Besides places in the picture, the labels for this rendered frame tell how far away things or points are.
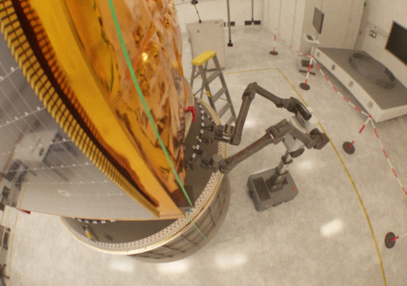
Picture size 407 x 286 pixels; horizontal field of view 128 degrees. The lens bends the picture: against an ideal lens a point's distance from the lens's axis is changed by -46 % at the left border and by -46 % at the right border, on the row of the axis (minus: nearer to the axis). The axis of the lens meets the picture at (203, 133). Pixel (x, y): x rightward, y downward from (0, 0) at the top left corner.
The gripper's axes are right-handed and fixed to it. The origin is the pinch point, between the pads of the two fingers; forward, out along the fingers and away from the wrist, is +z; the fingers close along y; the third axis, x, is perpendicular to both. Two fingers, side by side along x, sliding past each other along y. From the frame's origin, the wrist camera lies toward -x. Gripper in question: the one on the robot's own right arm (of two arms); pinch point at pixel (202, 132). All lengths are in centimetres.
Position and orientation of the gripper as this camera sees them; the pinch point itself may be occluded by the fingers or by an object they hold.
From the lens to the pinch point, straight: 126.6
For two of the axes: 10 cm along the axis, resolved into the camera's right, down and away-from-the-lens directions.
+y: -2.7, 7.5, -6.0
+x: -0.6, 6.1, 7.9
